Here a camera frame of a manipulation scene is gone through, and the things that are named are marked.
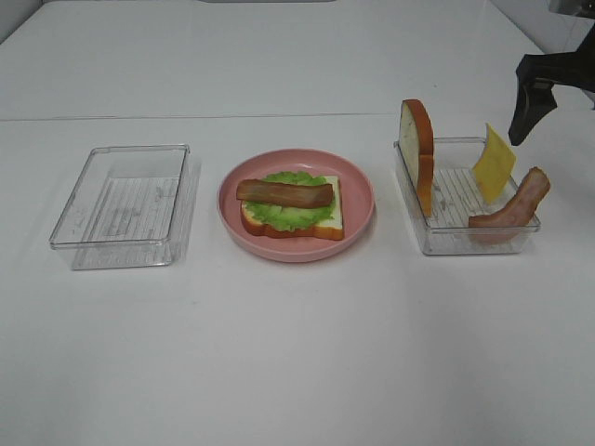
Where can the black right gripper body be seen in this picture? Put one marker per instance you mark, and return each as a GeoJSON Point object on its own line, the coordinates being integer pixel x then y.
{"type": "Point", "coordinates": [538, 74]}

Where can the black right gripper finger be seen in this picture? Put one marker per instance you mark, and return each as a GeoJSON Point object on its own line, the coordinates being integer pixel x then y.
{"type": "Point", "coordinates": [530, 116]}

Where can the pink bacon strip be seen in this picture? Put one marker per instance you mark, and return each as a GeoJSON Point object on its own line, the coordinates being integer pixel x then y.
{"type": "Point", "coordinates": [518, 211]}

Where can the toast bread slice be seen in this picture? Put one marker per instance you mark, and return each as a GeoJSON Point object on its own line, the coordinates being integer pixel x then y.
{"type": "Point", "coordinates": [316, 232]}
{"type": "Point", "coordinates": [417, 148]}

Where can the dark bacon strip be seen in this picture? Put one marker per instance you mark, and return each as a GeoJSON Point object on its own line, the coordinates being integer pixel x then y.
{"type": "Point", "coordinates": [288, 195]}

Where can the green lettuce leaf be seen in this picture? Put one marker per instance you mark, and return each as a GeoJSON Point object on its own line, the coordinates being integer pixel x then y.
{"type": "Point", "coordinates": [290, 219]}

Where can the yellow cheese slice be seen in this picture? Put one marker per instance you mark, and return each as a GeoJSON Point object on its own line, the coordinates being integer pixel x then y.
{"type": "Point", "coordinates": [493, 168]}

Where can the right clear plastic tray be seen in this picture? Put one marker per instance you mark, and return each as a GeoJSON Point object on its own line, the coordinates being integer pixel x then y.
{"type": "Point", "coordinates": [455, 197]}

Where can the clear plastic tray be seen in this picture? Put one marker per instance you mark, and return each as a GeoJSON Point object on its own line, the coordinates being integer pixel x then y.
{"type": "Point", "coordinates": [131, 207]}
{"type": "Point", "coordinates": [455, 197]}

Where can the pink round plate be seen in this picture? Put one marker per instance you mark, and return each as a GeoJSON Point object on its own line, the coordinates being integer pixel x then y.
{"type": "Point", "coordinates": [357, 199]}

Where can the left clear plastic tray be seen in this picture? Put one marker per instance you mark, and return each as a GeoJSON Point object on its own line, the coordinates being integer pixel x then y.
{"type": "Point", "coordinates": [131, 207]}

